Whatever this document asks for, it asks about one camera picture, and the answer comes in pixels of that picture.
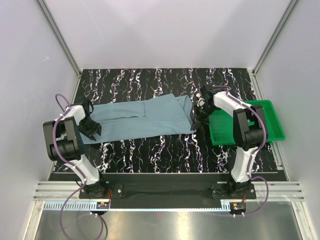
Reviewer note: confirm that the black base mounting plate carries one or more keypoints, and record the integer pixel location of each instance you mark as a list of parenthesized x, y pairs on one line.
[(217, 186)]

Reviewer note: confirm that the left aluminium frame post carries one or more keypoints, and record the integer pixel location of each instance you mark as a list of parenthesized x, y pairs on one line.
[(58, 35)]

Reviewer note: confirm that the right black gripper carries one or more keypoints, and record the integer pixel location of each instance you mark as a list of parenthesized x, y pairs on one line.
[(198, 122)]

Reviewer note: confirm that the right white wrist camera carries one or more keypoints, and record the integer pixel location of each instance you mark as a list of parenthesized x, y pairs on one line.
[(200, 101)]

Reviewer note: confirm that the aluminium frame post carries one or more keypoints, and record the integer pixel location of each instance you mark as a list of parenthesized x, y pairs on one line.
[(275, 35), (58, 35)]

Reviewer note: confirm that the aluminium cross rail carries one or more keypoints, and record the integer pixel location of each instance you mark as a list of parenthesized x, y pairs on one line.
[(277, 191)]

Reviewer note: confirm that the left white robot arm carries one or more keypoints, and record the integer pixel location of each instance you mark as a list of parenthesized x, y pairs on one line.
[(64, 144)]

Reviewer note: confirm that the grey slotted cable duct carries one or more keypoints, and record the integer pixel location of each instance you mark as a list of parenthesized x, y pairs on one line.
[(139, 206)]

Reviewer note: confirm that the right aluminium frame post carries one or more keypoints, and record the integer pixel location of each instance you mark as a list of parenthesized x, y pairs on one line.
[(275, 35)]

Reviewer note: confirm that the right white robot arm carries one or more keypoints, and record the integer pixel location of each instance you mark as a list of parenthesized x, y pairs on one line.
[(250, 132)]

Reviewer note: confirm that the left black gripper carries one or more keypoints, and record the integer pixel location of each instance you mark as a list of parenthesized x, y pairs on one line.
[(96, 128)]

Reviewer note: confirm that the blue-grey t shirt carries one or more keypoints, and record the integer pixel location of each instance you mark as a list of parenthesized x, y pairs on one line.
[(159, 116)]

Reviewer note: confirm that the green plastic tray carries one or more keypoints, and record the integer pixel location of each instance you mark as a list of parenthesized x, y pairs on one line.
[(221, 124)]

